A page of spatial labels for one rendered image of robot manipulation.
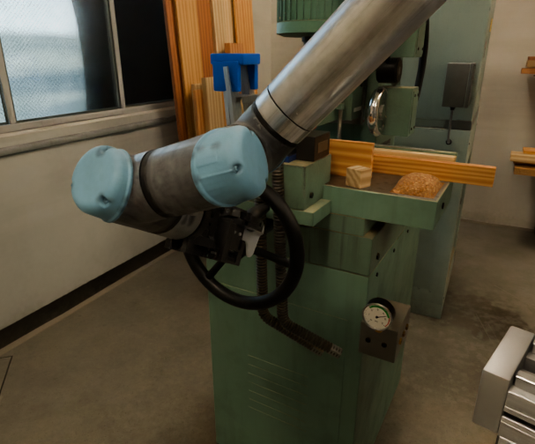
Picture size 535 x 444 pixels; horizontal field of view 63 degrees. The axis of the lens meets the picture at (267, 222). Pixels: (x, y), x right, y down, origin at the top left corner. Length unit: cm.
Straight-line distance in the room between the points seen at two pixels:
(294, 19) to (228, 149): 65
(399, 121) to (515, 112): 224
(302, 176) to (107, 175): 47
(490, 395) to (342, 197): 46
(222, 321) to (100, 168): 84
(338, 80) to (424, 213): 46
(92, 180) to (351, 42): 29
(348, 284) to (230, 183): 63
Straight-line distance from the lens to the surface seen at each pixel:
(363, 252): 95
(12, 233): 206
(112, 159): 46
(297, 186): 85
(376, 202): 91
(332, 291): 102
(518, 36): 337
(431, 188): 91
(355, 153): 99
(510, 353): 71
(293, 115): 51
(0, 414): 189
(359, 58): 49
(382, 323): 94
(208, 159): 41
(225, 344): 128
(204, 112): 246
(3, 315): 214
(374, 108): 112
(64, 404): 182
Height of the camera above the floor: 116
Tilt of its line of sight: 21 degrees down
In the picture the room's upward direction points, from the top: straight up
